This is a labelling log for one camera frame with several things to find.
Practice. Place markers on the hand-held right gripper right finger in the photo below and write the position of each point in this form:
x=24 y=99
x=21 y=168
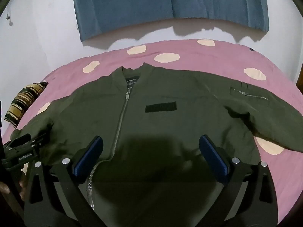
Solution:
x=214 y=158

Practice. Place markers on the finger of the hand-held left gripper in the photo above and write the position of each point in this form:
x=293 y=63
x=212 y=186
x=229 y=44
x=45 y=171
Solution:
x=30 y=139

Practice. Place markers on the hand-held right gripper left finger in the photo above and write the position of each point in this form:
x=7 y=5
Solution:
x=88 y=155

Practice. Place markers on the olive green bomber jacket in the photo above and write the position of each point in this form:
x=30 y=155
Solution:
x=170 y=127

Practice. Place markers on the yellow black plaid pillow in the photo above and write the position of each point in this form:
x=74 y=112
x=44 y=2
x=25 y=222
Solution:
x=22 y=101

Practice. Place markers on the pink bed sheet cream dots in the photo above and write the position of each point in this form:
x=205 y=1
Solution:
x=189 y=56

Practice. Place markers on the brown wooden furniture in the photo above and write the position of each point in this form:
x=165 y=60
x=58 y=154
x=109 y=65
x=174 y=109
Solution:
x=300 y=73

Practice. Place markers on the blue curtain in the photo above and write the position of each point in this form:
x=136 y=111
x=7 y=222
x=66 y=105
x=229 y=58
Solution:
x=170 y=2

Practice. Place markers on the small wall hook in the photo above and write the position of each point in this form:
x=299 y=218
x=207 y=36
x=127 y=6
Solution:
x=8 y=17

